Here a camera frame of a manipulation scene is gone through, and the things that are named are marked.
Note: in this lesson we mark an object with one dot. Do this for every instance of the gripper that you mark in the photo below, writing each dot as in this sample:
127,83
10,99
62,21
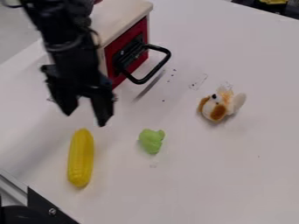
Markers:
74,73

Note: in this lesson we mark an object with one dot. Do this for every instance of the green toy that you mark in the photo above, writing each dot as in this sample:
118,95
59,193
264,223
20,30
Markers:
152,141

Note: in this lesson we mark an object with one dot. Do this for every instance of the drawer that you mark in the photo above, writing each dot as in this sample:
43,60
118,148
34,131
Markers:
134,55

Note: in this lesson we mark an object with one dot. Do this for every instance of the brown and white plush animal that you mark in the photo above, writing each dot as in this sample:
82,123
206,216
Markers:
219,105

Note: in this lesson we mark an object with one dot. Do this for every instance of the cabinet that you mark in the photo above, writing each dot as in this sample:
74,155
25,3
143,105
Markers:
124,17

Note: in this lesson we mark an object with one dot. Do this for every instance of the yellow toy corn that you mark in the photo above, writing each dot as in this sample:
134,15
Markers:
81,157

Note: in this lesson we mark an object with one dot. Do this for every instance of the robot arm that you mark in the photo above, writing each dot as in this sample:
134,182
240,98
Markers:
58,26

